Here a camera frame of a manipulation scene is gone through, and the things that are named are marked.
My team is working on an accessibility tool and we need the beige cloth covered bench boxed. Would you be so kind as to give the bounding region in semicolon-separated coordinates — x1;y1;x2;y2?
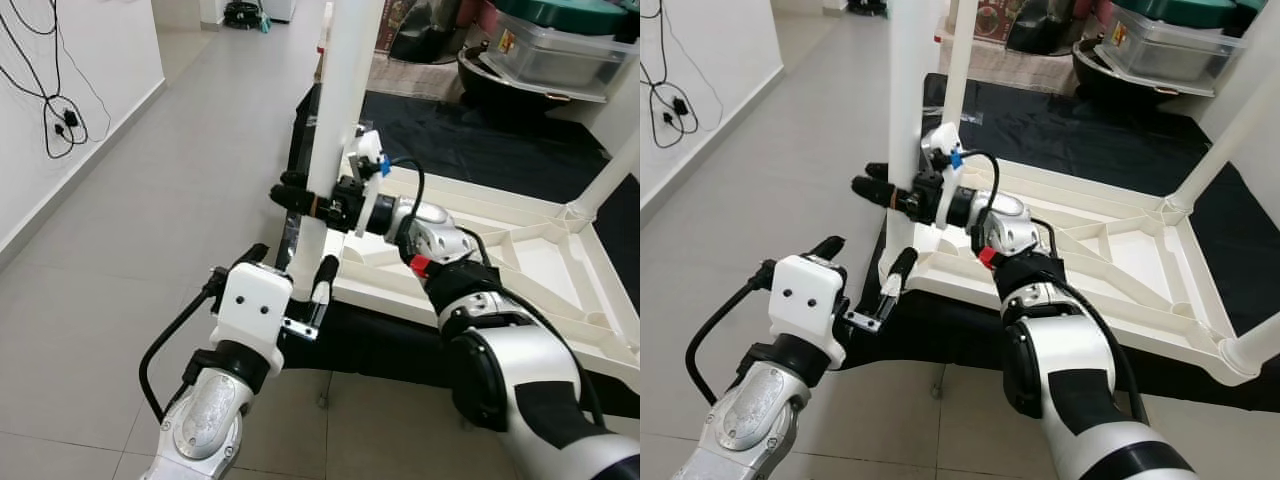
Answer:
365;50;471;101
935;40;1081;93

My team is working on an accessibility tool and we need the black table cloth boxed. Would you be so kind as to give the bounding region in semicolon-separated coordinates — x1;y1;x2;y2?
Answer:
840;72;1280;413
270;85;641;419

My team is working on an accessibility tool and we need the black wok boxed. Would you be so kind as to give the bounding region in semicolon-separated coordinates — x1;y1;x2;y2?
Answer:
1072;40;1211;111
458;45;601;121

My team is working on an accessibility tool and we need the black bag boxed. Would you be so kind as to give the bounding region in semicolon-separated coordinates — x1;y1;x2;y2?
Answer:
390;0;471;63
1005;0;1091;53

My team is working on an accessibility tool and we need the white plastic table top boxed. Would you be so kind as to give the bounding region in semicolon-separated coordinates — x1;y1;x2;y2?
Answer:
325;165;641;386
885;155;1271;386

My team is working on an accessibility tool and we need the clear plastic storage box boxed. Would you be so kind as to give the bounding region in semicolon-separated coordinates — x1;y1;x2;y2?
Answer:
1095;5;1251;96
480;15;641;101

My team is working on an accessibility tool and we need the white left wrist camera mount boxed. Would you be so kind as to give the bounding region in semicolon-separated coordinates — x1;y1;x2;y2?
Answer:
210;262;294;376
770;255;849;359

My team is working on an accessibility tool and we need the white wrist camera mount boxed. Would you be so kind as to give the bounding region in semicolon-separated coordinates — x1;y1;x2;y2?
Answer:
920;122;966;229
770;255;849;359
210;262;294;376
345;130;386;239

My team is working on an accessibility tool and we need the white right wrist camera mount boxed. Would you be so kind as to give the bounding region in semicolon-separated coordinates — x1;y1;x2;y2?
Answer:
920;122;966;229
345;130;386;239

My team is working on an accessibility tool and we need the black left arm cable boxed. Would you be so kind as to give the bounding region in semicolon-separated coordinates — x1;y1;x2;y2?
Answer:
138;270;226;423
685;262;776;406

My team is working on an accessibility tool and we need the black wall cable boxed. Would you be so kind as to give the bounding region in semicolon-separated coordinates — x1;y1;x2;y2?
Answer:
0;0;111;161
640;0;706;151

